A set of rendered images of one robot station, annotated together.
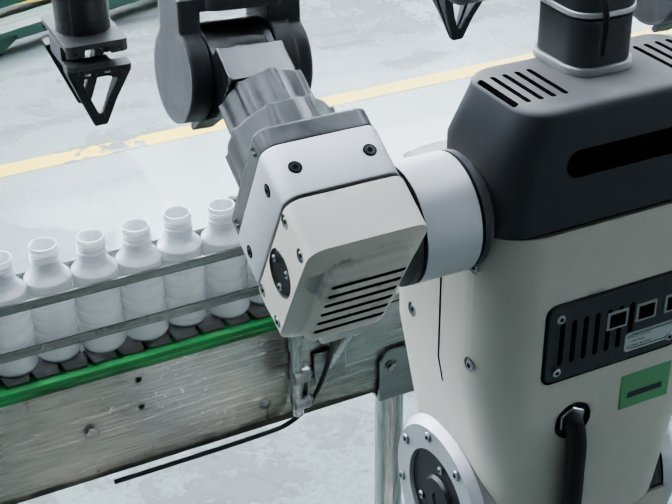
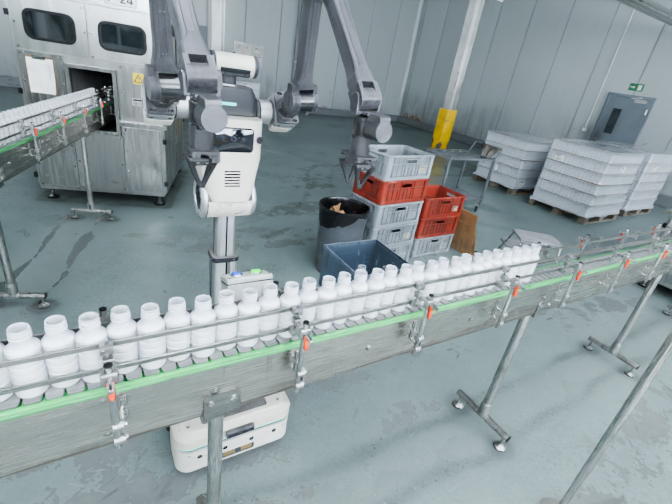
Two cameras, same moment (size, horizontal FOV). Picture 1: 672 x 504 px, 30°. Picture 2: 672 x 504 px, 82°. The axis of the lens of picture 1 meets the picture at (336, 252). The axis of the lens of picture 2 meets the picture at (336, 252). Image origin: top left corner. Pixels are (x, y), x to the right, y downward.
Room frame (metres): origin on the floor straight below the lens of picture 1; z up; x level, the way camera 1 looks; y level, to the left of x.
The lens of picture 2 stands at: (2.41, 0.06, 1.72)
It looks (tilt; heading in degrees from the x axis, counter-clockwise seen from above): 26 degrees down; 171
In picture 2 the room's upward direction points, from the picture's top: 10 degrees clockwise
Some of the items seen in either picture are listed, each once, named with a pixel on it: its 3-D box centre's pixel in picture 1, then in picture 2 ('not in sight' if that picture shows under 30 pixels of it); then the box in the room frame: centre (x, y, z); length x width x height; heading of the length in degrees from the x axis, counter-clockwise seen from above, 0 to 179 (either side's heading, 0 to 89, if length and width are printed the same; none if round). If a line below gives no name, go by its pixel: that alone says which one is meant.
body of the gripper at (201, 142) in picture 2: not in sight; (201, 139); (1.44, -0.15, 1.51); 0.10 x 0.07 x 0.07; 26
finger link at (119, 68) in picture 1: (93, 79); (352, 169); (1.23, 0.25, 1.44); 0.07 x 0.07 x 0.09; 25
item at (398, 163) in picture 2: not in sight; (395, 161); (-1.12, 1.01, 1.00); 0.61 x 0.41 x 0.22; 123
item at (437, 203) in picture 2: not in sight; (431, 200); (-1.51, 1.61, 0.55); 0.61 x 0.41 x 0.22; 119
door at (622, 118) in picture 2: not in sight; (610, 141); (-6.52, 7.52, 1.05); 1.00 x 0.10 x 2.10; 26
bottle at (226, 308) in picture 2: not in sight; (225, 319); (1.56, -0.06, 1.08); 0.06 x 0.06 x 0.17
